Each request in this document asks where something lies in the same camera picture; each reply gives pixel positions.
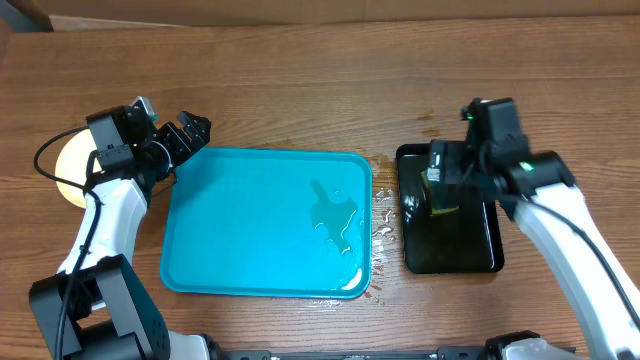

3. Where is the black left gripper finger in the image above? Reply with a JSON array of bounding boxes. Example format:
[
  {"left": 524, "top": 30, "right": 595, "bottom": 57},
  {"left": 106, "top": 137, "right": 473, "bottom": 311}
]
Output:
[
  {"left": 177, "top": 111, "right": 211, "bottom": 148},
  {"left": 159, "top": 122, "right": 195, "bottom": 155}
]

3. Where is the yellow green sponge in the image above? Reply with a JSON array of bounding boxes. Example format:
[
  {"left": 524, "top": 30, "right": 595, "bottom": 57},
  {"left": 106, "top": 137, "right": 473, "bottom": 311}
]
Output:
[{"left": 421, "top": 167, "right": 459, "bottom": 216}]

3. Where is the yellow plate with ketchup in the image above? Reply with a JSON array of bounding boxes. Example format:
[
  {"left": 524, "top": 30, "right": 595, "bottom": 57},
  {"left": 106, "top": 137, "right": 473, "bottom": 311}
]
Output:
[{"left": 54, "top": 129, "right": 97, "bottom": 208}]

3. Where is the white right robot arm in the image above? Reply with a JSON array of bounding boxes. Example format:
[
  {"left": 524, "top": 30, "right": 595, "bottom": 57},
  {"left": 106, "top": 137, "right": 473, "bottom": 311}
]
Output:
[{"left": 423, "top": 140, "right": 639, "bottom": 359}]

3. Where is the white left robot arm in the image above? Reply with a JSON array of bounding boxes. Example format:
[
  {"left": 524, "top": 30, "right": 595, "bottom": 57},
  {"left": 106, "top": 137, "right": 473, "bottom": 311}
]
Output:
[{"left": 29, "top": 96, "right": 224, "bottom": 359}]

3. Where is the black water tray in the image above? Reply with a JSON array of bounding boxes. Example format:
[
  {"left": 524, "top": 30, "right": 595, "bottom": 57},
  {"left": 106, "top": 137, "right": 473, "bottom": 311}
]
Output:
[{"left": 396, "top": 144, "right": 505, "bottom": 274}]

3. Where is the teal plastic tray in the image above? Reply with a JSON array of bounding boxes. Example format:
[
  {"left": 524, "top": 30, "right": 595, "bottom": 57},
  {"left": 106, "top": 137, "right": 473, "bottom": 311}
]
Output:
[{"left": 160, "top": 148, "right": 373, "bottom": 300}]

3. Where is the cardboard back panel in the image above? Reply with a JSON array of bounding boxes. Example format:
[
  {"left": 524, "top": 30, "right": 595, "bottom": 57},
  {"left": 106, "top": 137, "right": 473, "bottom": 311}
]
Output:
[{"left": 36, "top": 0, "right": 639, "bottom": 26}]

